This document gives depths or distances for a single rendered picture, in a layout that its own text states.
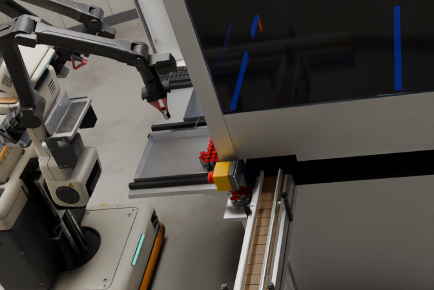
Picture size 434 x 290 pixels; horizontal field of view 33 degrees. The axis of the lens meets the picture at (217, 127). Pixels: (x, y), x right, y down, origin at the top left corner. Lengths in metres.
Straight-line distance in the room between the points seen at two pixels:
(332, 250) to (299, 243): 0.12
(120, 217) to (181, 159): 0.90
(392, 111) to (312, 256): 0.73
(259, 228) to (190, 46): 0.61
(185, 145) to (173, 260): 0.98
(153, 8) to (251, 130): 1.20
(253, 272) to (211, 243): 1.48
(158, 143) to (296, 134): 0.74
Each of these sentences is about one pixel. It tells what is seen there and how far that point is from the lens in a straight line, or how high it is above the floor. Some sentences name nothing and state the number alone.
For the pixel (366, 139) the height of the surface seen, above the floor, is 1.05.
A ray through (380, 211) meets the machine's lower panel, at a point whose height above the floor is 0.73.
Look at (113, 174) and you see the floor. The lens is 4.32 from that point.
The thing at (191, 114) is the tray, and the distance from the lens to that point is 2.96.
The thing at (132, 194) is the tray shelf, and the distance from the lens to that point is 2.70.
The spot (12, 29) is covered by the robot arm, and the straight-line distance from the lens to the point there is 2.43.
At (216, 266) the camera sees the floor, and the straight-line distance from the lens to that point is 3.54.
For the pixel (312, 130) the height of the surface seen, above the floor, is 1.11.
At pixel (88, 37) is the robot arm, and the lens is 2.41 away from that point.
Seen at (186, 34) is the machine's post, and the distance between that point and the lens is 2.17.
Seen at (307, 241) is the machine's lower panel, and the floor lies 0.60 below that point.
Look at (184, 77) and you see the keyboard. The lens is 3.32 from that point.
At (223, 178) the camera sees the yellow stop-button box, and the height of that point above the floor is 1.02.
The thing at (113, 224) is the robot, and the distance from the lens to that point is 3.56.
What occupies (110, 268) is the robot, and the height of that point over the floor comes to 0.28.
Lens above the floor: 2.53
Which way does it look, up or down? 36 degrees down
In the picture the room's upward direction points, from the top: 19 degrees counter-clockwise
